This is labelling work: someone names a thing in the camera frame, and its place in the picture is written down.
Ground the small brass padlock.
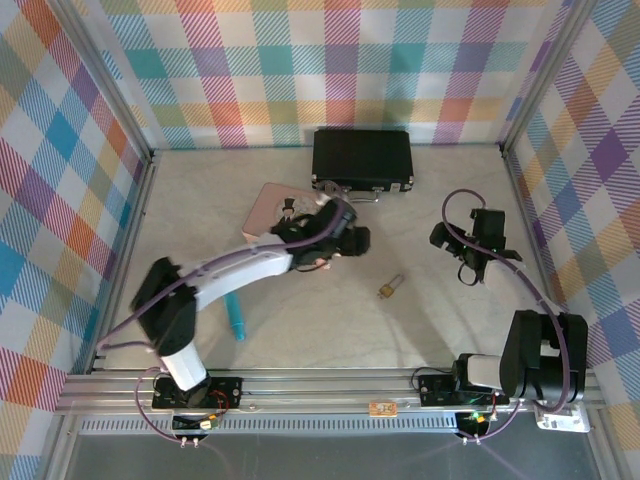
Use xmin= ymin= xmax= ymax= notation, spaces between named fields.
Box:
xmin=377 ymin=272 xmax=405 ymax=302

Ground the pink tin box wedding couple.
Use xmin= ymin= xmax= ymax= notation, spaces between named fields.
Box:
xmin=241 ymin=182 xmax=346 ymax=272

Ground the black base plate right arm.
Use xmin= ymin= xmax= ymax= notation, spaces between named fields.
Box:
xmin=417 ymin=372 xmax=511 ymax=407

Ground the black base plate left arm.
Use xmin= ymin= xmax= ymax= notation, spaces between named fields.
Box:
xmin=151 ymin=375 xmax=245 ymax=411

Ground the teal marker pen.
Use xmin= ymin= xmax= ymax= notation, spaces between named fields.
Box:
xmin=224 ymin=293 xmax=248 ymax=342

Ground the black connector board green light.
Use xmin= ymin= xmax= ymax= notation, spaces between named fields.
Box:
xmin=455 ymin=410 xmax=492 ymax=437

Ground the black connector board yellow plug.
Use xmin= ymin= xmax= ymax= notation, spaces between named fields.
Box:
xmin=171 ymin=413 xmax=222 ymax=437

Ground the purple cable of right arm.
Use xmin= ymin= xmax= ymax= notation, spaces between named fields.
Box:
xmin=441 ymin=188 xmax=572 ymax=444

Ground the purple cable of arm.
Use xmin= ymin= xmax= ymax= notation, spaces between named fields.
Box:
xmin=97 ymin=196 xmax=351 ymax=444
xmin=441 ymin=188 xmax=572 ymax=444

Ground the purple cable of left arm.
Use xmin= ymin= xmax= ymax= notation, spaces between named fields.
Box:
xmin=97 ymin=196 xmax=351 ymax=444

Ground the aluminium side rail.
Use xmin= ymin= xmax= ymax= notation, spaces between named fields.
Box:
xmin=85 ymin=149 xmax=160 ymax=376
xmin=501 ymin=144 xmax=576 ymax=371

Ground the left wrist camera box silver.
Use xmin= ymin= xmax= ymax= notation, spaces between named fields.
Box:
xmin=315 ymin=180 xmax=347 ymax=204

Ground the black case with metal handle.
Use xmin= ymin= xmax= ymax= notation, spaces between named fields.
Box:
xmin=310 ymin=128 xmax=416 ymax=202

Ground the aluminium frame rail long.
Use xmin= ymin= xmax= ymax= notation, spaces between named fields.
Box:
xmin=53 ymin=368 xmax=607 ymax=417

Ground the aluminium corner post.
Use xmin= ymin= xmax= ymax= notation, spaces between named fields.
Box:
xmin=47 ymin=0 xmax=157 ymax=162
xmin=498 ymin=0 xmax=591 ymax=154

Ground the slotted grey cable duct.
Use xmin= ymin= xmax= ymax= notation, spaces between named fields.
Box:
xmin=78 ymin=417 xmax=474 ymax=436

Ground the white plastic bracket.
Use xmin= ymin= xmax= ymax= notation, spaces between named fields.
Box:
xmin=533 ymin=399 xmax=591 ymax=433

